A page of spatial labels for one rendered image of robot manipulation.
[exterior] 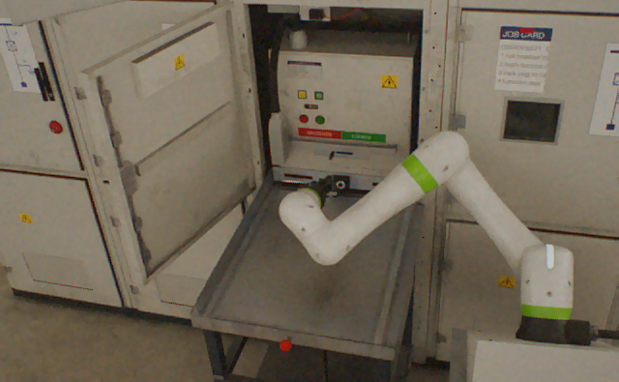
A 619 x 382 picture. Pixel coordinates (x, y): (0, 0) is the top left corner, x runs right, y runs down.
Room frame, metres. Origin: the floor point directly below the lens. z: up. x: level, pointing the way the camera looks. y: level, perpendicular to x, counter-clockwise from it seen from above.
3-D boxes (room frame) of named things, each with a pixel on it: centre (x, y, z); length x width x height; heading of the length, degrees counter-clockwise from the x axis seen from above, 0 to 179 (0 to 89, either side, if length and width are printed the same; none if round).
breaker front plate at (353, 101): (1.99, -0.12, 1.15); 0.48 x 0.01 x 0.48; 73
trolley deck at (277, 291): (1.63, -0.01, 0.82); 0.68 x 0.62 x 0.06; 163
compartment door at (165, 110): (1.82, 0.40, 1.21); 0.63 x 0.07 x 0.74; 146
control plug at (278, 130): (1.99, 0.10, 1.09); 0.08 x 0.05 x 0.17; 163
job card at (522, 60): (1.76, -0.65, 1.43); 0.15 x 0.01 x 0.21; 73
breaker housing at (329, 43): (2.24, -0.20, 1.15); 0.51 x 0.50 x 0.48; 163
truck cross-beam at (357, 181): (2.01, -0.13, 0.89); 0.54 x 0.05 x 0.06; 73
